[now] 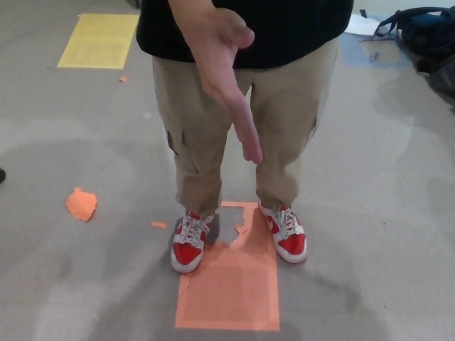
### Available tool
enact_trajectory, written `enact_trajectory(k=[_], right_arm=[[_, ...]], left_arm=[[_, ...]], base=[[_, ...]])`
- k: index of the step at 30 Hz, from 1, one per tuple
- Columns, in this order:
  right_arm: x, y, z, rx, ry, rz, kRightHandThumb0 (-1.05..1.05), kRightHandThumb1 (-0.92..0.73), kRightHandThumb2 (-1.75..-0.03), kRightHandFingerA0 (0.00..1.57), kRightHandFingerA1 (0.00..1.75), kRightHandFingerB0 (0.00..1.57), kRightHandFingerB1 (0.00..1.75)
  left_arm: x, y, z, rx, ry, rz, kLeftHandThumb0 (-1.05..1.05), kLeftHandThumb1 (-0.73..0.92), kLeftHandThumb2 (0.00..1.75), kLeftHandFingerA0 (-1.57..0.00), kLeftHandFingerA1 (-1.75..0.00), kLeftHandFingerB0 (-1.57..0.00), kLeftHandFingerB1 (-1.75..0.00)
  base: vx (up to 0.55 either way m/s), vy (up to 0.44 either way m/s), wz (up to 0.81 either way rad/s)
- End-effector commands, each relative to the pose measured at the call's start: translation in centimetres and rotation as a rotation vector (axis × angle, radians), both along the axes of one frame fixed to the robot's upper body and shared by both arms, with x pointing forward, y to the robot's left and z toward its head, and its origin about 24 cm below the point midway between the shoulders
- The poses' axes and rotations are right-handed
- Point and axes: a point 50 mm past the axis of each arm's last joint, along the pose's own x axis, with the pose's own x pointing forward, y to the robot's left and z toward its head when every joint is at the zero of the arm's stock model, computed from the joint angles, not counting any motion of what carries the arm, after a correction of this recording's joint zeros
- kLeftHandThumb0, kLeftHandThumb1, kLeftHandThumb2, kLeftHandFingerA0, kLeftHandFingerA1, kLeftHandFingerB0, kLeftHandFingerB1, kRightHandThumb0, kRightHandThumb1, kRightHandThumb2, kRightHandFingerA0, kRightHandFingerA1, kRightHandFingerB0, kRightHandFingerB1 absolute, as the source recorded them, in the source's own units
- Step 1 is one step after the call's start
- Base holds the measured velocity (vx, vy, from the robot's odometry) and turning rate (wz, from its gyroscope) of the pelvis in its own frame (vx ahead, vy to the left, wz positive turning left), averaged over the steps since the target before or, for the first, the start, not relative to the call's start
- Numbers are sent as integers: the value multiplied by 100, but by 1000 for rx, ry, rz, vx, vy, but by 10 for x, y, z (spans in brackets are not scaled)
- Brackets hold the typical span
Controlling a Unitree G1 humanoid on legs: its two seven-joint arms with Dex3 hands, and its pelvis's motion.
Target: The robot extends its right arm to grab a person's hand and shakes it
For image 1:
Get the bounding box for person's red white sneaker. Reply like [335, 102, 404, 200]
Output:
[170, 209, 215, 274]
[257, 200, 308, 264]

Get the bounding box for person's right red white sneaker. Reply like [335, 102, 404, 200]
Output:
[170, 209, 215, 274]

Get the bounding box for dark blue backpack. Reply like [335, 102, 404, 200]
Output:
[373, 6, 455, 74]

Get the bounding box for black t-shirt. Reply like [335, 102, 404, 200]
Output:
[136, 0, 355, 70]

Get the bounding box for beige cargo pants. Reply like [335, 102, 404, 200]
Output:
[151, 41, 339, 217]

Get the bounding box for large torn orange paper piece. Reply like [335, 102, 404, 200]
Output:
[65, 188, 99, 223]

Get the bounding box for yellow paper sheet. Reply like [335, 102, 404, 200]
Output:
[56, 13, 141, 70]

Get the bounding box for orange paper sheet with hole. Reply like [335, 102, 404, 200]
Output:
[174, 201, 281, 332]

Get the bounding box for person's left red white sneaker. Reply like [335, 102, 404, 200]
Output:
[257, 200, 308, 264]

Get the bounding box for white paper sheet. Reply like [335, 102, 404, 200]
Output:
[343, 12, 384, 36]

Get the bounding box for person's bare right hand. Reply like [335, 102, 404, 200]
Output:
[166, 0, 264, 165]

